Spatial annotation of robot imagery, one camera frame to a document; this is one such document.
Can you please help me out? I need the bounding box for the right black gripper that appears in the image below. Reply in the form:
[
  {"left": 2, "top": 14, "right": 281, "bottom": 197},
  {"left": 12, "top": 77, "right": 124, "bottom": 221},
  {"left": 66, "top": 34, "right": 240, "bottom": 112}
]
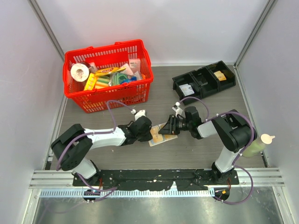
[{"left": 158, "top": 114, "right": 192, "bottom": 135}]

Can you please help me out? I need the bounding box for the beige leather card holder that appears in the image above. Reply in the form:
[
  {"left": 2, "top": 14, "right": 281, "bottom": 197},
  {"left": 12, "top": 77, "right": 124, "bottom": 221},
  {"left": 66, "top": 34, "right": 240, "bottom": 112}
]
[{"left": 149, "top": 123, "right": 178, "bottom": 147}]

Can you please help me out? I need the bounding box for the gold VIP card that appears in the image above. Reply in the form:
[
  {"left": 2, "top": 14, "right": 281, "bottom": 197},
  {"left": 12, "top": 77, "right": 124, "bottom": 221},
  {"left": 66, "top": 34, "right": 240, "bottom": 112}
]
[{"left": 214, "top": 70, "right": 227, "bottom": 81}]

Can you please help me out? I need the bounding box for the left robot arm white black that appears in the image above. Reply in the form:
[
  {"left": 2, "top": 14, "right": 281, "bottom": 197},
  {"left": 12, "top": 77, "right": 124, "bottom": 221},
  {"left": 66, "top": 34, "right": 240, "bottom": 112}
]
[{"left": 50, "top": 116, "right": 152, "bottom": 186}]

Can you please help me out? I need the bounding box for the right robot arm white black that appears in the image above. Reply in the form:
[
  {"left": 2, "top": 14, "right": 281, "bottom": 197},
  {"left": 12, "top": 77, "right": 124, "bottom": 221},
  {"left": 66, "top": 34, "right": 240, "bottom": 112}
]
[{"left": 158, "top": 106, "right": 256, "bottom": 184}]

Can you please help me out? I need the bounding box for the white card in bin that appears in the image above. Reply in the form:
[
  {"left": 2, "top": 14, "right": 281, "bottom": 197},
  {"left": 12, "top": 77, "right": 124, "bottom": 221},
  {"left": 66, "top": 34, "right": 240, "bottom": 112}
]
[{"left": 179, "top": 84, "right": 194, "bottom": 96}]

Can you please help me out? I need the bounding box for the black bin left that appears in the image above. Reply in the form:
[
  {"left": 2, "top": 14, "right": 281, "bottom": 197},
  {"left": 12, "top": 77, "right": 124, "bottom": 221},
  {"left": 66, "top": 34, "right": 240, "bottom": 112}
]
[{"left": 172, "top": 72, "right": 202, "bottom": 100}]

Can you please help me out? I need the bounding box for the black bin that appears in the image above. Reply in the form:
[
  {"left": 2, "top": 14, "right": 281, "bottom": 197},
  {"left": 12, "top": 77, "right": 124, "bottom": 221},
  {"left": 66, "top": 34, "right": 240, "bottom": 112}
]
[
  {"left": 207, "top": 61, "right": 236, "bottom": 91},
  {"left": 191, "top": 67, "right": 219, "bottom": 99},
  {"left": 172, "top": 72, "right": 202, "bottom": 100}
]

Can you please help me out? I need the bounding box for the black bin middle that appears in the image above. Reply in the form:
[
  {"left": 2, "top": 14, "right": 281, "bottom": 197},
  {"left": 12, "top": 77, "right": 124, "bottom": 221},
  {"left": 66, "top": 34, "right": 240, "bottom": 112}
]
[{"left": 191, "top": 67, "right": 219, "bottom": 99}]

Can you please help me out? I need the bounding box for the green packaged item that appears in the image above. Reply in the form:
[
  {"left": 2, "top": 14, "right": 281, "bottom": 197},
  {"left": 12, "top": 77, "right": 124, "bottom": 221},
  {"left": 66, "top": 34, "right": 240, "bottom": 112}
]
[{"left": 109, "top": 72, "right": 131, "bottom": 86}]

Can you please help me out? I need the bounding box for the red plastic shopping basket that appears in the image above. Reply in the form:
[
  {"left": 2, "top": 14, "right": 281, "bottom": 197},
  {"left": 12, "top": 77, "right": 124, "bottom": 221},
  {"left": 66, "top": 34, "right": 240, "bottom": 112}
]
[{"left": 62, "top": 39, "right": 154, "bottom": 113}]

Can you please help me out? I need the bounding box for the yellow green sponge pack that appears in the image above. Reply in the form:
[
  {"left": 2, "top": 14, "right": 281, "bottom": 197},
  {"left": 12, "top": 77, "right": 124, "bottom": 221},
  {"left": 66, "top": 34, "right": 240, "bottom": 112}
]
[{"left": 94, "top": 76, "right": 110, "bottom": 89}]

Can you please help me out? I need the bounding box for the white pink box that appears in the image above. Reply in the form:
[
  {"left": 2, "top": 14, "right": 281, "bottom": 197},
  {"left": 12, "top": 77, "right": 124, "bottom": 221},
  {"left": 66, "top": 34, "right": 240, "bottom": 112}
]
[{"left": 128, "top": 58, "right": 141, "bottom": 73}]

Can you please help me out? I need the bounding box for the yellow box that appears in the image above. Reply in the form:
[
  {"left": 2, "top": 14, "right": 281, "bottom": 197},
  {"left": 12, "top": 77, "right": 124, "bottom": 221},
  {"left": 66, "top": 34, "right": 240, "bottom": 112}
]
[{"left": 84, "top": 73, "right": 97, "bottom": 91}]

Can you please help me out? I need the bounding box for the yellow snack bag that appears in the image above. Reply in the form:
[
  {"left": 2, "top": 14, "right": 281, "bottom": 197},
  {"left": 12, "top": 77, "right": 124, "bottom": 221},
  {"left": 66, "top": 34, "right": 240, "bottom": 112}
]
[{"left": 94, "top": 67, "right": 126, "bottom": 77}]

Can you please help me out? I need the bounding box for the black bin right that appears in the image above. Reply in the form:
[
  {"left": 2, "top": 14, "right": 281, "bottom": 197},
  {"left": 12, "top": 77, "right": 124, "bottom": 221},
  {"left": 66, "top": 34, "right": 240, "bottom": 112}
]
[{"left": 207, "top": 61, "right": 236, "bottom": 91}]

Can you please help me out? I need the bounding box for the green liquid squeeze bottle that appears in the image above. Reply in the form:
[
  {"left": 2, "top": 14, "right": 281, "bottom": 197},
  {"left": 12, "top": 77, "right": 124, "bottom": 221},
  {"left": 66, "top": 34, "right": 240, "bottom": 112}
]
[{"left": 242, "top": 133, "right": 276, "bottom": 158}]

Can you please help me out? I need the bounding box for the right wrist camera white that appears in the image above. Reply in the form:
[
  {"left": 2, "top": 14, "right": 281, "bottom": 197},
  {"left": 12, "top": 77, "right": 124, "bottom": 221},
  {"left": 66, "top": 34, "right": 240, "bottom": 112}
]
[{"left": 172, "top": 102, "right": 183, "bottom": 117}]

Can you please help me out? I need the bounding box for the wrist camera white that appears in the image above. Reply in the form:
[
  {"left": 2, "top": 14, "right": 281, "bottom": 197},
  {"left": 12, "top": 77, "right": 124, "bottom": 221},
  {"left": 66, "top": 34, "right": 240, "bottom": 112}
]
[
  {"left": 130, "top": 109, "right": 147, "bottom": 121},
  {"left": 172, "top": 102, "right": 183, "bottom": 117}
]

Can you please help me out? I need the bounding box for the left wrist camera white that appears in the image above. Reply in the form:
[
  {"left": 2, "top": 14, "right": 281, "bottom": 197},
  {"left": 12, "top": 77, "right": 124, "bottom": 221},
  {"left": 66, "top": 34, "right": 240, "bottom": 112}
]
[{"left": 130, "top": 109, "right": 147, "bottom": 121}]

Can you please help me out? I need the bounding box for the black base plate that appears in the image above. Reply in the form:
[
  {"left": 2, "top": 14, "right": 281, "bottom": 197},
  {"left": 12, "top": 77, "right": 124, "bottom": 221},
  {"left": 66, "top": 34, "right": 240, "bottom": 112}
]
[{"left": 86, "top": 169, "right": 239, "bottom": 191}]

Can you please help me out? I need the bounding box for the white cable duct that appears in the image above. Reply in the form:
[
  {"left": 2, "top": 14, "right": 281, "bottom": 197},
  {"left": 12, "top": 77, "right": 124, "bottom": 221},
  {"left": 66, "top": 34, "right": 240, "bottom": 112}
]
[{"left": 39, "top": 188, "right": 215, "bottom": 198}]

